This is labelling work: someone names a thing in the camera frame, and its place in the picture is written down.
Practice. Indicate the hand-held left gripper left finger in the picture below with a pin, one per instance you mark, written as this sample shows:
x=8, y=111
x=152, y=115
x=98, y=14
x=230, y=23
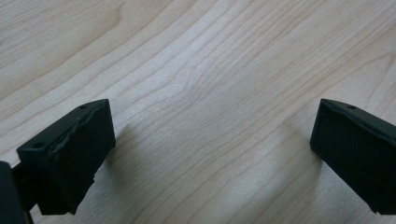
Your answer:
x=71, y=155

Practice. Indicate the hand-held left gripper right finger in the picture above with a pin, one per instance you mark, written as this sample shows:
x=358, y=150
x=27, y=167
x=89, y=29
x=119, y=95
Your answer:
x=358, y=155

